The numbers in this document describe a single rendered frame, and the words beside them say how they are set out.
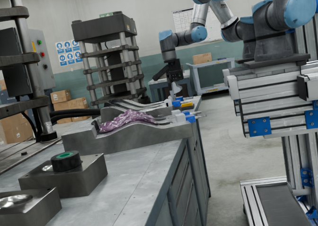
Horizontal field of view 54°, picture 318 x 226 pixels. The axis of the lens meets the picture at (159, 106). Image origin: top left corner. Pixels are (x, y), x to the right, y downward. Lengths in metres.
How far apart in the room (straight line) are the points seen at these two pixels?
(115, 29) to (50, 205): 4.82
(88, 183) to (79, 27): 4.89
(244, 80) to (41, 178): 0.84
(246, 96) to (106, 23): 4.42
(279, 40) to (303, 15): 0.16
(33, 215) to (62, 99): 7.57
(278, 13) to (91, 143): 0.84
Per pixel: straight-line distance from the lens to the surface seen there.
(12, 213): 0.76
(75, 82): 8.55
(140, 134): 1.22
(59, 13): 8.70
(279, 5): 1.23
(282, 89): 1.33
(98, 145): 1.23
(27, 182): 0.96
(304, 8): 1.23
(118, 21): 5.48
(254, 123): 1.38
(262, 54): 1.34
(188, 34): 1.62
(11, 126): 5.95
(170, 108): 1.52
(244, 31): 1.83
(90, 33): 5.60
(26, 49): 1.88
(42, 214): 0.79
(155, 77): 1.67
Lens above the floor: 1.12
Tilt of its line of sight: 8 degrees down
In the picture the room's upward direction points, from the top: 11 degrees counter-clockwise
